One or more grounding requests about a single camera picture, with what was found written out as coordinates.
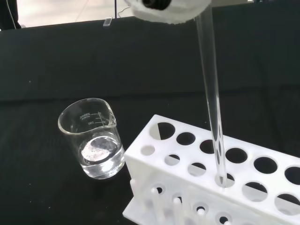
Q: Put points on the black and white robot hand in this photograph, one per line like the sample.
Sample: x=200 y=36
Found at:
x=178 y=11

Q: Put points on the black bench cloth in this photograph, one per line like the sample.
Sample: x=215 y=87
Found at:
x=117 y=70

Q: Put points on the white test tube rack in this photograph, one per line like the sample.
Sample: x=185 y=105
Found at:
x=234 y=201

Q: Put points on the clear glass beaker with water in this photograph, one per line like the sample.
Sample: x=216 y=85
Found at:
x=98 y=150

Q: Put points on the clear tape strip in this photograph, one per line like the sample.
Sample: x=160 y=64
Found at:
x=107 y=22

